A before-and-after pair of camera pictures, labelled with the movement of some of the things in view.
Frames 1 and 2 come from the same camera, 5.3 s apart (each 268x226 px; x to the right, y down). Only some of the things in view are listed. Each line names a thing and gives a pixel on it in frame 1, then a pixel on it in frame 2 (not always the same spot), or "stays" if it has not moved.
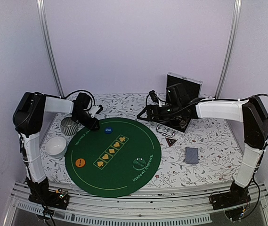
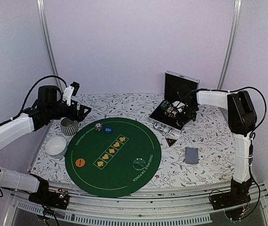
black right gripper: [150, 108] to [182, 120]
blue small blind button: [108, 130] stays
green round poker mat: [119, 159] stays
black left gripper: [94, 124] to [74, 117]
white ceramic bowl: [56, 146] stays
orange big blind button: [80, 162] stays
